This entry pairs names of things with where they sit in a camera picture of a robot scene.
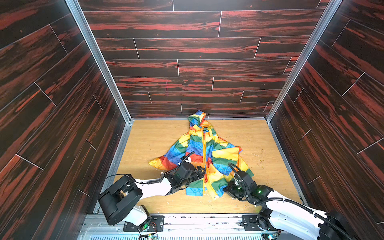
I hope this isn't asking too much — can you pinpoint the rainbow striped hooded jacket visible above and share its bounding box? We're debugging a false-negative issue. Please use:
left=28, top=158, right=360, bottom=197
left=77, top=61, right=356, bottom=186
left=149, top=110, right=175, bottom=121
left=149, top=111, right=254, bottom=199

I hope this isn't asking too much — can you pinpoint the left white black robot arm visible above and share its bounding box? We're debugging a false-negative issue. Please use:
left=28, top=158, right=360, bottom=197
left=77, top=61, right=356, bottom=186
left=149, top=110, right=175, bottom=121
left=98, top=161, right=206, bottom=228

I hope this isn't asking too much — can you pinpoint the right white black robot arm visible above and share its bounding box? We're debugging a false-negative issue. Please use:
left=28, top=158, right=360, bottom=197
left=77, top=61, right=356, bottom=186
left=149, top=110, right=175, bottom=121
left=224, top=164, right=357, bottom=240

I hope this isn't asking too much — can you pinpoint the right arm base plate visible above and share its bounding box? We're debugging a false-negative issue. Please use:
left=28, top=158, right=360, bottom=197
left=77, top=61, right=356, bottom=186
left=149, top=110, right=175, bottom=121
left=240, top=215, right=281, bottom=232

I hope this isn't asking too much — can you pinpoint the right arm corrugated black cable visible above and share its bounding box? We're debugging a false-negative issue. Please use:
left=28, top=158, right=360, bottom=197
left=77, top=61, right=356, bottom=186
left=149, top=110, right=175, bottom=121
left=227, top=162, right=356, bottom=240

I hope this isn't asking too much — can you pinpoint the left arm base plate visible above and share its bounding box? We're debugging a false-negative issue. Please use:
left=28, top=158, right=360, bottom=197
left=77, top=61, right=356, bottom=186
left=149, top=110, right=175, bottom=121
left=123, top=215, right=165, bottom=233

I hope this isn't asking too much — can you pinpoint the aluminium front rail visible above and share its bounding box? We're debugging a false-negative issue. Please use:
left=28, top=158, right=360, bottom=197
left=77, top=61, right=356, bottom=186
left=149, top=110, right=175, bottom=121
left=76, top=213, right=334, bottom=240

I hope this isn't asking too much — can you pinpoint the left aluminium corner post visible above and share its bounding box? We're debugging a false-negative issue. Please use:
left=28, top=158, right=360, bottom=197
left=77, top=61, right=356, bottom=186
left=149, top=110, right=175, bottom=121
left=65, top=0, right=132, bottom=124

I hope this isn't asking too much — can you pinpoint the aluminium corner post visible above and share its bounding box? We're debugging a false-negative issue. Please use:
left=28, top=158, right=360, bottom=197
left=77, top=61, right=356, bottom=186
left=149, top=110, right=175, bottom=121
left=266, top=0, right=342, bottom=126
left=65, top=0, right=132, bottom=124

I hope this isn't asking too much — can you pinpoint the right aluminium corner post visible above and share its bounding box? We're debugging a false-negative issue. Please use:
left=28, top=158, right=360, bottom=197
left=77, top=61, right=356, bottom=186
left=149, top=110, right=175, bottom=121
left=266, top=0, right=342, bottom=126

